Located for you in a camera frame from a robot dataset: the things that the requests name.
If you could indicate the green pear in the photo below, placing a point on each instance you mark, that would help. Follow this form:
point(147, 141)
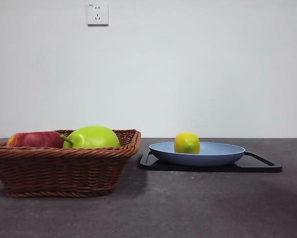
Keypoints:
point(96, 138)

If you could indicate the white wall socket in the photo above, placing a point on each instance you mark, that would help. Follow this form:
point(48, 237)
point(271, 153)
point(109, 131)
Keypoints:
point(97, 14)

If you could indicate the brown wicker basket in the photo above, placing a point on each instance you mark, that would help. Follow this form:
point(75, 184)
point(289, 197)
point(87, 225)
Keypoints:
point(64, 168)

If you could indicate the red apple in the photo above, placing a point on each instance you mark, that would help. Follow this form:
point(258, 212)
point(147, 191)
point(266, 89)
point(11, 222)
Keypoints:
point(34, 140)

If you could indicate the blue round plate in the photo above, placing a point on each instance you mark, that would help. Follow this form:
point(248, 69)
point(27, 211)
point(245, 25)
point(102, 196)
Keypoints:
point(212, 156)

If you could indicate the black flat tray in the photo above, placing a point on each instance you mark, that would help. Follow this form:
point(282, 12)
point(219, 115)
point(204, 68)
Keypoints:
point(257, 166)

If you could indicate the yellow lemon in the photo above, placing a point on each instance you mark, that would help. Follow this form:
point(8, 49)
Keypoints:
point(186, 143)

